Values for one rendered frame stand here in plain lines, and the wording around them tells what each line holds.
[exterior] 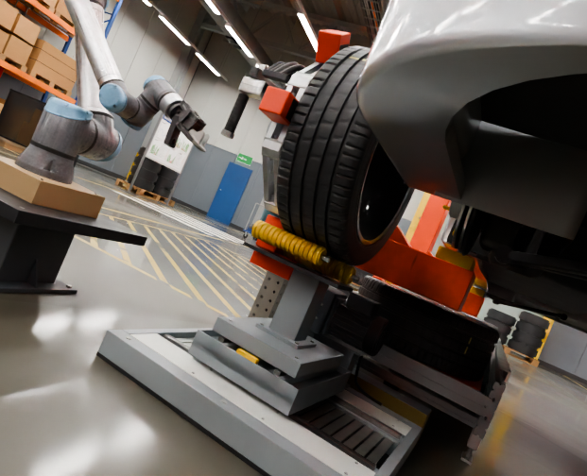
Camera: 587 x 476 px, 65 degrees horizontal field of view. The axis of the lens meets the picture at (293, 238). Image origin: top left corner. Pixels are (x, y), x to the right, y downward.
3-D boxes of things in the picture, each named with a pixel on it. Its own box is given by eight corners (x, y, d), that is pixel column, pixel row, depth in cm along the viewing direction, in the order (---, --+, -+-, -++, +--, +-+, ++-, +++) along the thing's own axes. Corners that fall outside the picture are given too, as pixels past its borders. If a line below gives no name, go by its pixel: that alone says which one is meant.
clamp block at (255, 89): (259, 95, 146) (266, 80, 146) (237, 89, 150) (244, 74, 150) (267, 102, 151) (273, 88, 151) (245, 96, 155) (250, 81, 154)
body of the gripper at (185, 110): (198, 118, 165) (180, 96, 169) (181, 134, 167) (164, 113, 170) (208, 126, 172) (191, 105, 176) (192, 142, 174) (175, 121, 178)
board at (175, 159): (136, 196, 961) (173, 110, 961) (118, 188, 977) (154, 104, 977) (175, 210, 1103) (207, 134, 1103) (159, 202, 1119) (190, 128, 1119)
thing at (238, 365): (285, 419, 122) (301, 385, 122) (186, 355, 137) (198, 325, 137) (342, 393, 167) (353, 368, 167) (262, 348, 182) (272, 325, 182)
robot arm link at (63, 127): (21, 135, 160) (40, 88, 159) (56, 147, 176) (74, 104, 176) (55, 150, 156) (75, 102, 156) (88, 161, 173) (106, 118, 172)
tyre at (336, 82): (320, 224, 110) (435, 5, 121) (243, 193, 120) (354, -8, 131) (368, 289, 169) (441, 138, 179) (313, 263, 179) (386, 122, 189)
